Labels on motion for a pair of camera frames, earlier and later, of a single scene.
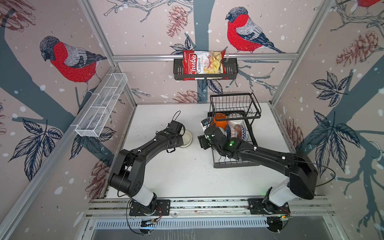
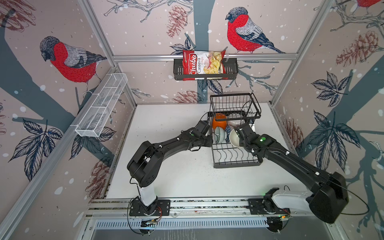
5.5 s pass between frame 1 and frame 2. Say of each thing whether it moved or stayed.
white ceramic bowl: stayed
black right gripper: moved
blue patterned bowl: stayed
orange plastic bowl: stayed
